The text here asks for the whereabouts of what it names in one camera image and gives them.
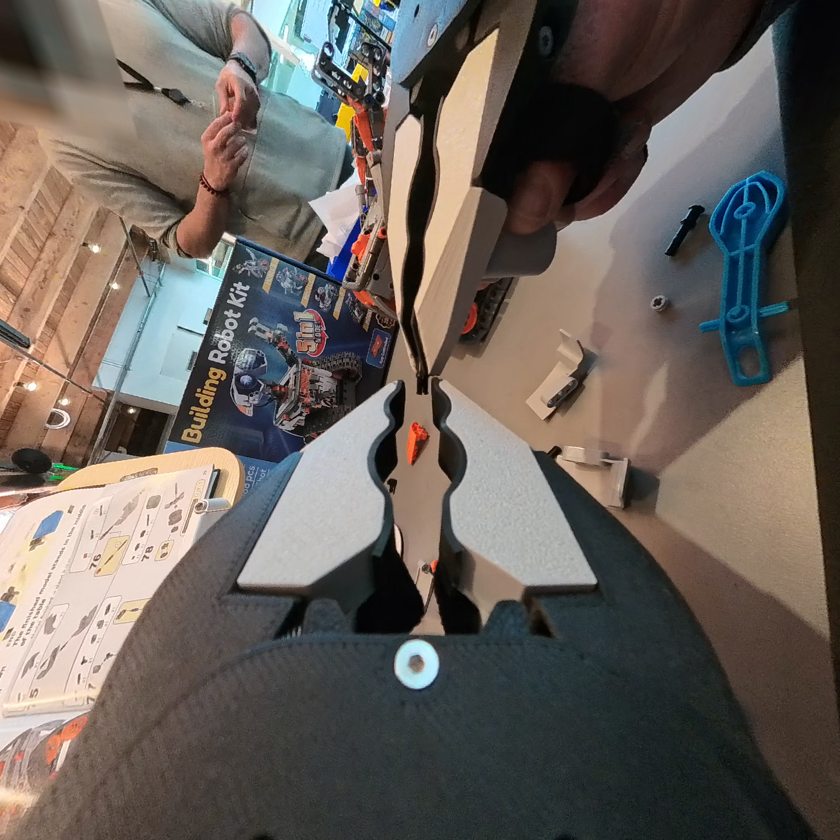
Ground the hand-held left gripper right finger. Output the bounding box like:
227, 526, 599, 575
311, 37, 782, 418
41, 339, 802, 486
430, 376, 599, 619

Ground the toy vehicle product box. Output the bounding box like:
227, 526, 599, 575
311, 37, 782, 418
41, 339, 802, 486
163, 238, 401, 501

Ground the instruction booklet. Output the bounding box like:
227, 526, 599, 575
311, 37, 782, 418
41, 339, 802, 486
0, 466, 212, 718

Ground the another person's forearm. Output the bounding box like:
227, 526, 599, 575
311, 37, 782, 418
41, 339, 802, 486
172, 185, 232, 261

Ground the clear plastic bag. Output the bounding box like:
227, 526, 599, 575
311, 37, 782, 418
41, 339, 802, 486
307, 185, 363, 261

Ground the teal plastic separator tool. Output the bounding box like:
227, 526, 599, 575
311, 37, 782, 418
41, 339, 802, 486
697, 171, 793, 388

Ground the person's right hand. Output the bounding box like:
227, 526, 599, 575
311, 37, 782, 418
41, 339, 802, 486
509, 0, 777, 235

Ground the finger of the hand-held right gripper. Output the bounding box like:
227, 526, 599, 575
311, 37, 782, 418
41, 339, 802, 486
415, 28, 509, 378
379, 84, 429, 378

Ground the black lanyard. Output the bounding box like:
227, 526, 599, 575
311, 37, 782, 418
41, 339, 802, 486
117, 58, 193, 107

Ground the long black pin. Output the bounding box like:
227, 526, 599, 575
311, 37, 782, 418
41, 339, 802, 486
664, 205, 707, 257

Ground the large printed instruction sheet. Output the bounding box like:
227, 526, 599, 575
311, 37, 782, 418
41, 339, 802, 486
0, 495, 89, 657

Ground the black dimpled foam mat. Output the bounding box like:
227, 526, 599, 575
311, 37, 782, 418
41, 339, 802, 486
771, 0, 840, 840

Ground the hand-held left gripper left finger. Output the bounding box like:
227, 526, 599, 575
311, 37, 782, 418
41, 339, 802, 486
236, 379, 406, 619

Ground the grey orange tracked toy vehicle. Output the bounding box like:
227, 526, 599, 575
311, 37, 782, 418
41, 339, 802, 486
311, 0, 517, 345

